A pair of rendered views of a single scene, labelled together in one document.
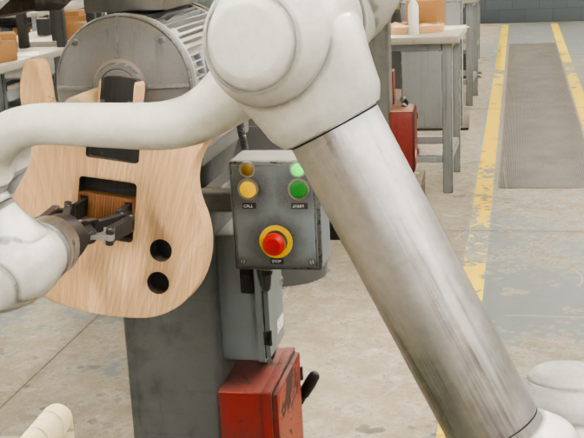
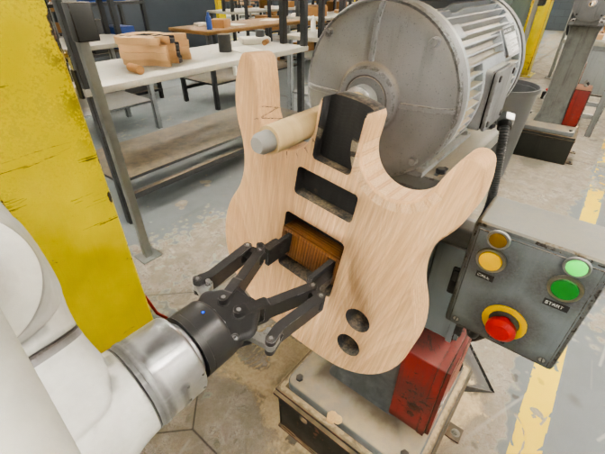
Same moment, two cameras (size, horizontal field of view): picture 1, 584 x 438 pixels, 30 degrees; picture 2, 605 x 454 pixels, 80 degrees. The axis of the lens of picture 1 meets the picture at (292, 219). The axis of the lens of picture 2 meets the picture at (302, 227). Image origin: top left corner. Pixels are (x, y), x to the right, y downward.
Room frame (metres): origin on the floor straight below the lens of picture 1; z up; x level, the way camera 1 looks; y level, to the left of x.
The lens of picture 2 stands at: (1.39, 0.13, 1.39)
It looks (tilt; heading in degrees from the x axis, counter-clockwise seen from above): 34 degrees down; 27
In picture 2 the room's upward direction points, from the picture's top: straight up
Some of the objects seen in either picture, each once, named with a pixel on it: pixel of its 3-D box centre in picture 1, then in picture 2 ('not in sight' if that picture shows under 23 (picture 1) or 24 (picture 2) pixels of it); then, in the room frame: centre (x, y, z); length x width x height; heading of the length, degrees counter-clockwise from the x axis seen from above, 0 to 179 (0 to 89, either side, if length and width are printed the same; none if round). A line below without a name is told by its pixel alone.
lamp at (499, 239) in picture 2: (247, 169); (498, 240); (1.85, 0.07, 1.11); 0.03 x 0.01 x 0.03; 78
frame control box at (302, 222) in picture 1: (275, 215); (509, 265); (1.97, 0.03, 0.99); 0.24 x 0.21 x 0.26; 168
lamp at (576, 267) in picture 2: (297, 169); (576, 268); (1.84, -0.01, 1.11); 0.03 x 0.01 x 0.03; 78
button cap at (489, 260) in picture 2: (248, 189); (491, 259); (1.86, 0.07, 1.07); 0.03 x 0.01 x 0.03; 78
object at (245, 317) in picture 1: (248, 223); (474, 233); (2.14, 0.09, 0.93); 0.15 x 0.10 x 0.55; 168
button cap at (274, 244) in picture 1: (275, 242); (501, 325); (1.84, 0.03, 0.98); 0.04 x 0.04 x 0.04; 78
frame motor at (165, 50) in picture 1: (158, 74); (426, 77); (2.10, 0.24, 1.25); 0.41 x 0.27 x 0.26; 168
